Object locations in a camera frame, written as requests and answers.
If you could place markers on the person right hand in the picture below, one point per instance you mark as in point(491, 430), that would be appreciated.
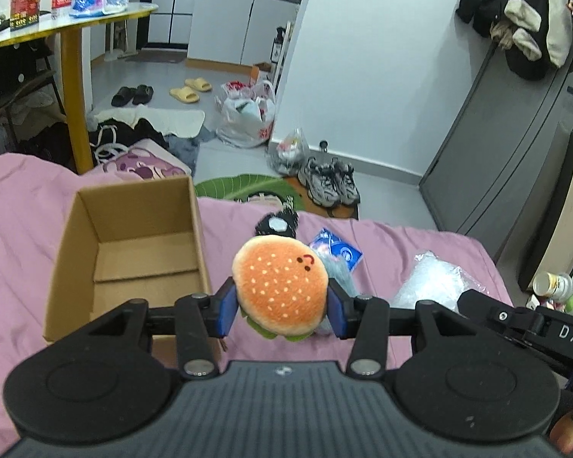
point(561, 434)

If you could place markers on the white medicine bottle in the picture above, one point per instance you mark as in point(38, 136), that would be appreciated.
point(556, 287)

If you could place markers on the yellow slipper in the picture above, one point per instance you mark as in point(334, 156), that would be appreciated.
point(199, 84)
point(185, 94)

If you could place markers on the hanging black white jacket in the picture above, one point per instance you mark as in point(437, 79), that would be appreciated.
point(535, 35)

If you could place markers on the grey sneaker left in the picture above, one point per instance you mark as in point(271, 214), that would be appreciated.
point(318, 179)

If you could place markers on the grey sneaker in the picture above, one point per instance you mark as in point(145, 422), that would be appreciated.
point(345, 182)
point(318, 179)

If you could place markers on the grey wardrobe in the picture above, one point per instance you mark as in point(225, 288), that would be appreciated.
point(505, 132)

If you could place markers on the black slipper left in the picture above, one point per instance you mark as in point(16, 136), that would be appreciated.
point(123, 97)

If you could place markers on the black slipper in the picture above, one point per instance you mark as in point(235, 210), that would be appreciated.
point(142, 95)
point(123, 97)

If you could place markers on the clear bubble wrap bag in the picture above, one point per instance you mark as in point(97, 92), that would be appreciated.
point(435, 280)

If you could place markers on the blue tissue pack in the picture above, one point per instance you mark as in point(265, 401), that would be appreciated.
point(326, 242)

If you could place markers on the black fuzzy patch white centre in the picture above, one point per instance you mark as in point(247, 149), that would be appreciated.
point(283, 223)

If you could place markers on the white floor mat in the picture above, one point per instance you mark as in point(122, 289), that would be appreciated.
point(181, 123)

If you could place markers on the pink bear cushion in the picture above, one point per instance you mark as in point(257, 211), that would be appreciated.
point(146, 160)

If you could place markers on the small clear trash bag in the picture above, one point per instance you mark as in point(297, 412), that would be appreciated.
point(290, 154)

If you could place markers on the grey plush toy pink ears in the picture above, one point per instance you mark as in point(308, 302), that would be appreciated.
point(336, 268)

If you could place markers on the red snack package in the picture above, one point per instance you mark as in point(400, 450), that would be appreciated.
point(23, 13)

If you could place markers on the black clothes pile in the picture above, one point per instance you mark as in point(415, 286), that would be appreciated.
point(113, 137)

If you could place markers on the grey sneaker right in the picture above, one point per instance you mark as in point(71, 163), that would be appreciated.
point(345, 182)

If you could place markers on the round table yellow leg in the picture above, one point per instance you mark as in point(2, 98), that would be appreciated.
point(71, 54)

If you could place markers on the green leaf cartoon rug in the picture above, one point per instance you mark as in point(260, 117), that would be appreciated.
point(270, 191)

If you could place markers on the yellow slipper far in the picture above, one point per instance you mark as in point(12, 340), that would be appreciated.
point(199, 84)

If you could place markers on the black polka dot bag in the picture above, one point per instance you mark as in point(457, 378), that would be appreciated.
point(18, 63)

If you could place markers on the white kitchen cabinet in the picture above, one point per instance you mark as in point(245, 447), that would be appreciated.
point(238, 32)

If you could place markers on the brown cardboard box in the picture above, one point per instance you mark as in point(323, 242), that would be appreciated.
point(132, 240)

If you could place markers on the yellow slipper near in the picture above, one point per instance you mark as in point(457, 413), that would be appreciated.
point(185, 94)

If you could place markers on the hamburger plush toy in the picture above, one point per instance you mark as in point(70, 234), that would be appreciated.
point(281, 287)

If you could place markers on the white plastic shopping bag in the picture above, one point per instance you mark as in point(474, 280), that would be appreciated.
point(247, 113)

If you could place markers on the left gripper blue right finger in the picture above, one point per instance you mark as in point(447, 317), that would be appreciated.
point(338, 309)

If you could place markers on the blue plastic bag on table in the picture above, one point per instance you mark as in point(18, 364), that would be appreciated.
point(97, 8)

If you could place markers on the black slipper right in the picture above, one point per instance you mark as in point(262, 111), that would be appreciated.
point(142, 95)

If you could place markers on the grey blue cloth on floor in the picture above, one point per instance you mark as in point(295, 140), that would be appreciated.
point(186, 149)

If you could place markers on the black framed sliding door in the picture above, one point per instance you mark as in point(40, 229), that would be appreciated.
point(167, 27)

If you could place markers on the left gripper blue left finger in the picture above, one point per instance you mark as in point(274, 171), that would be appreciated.
point(225, 307)

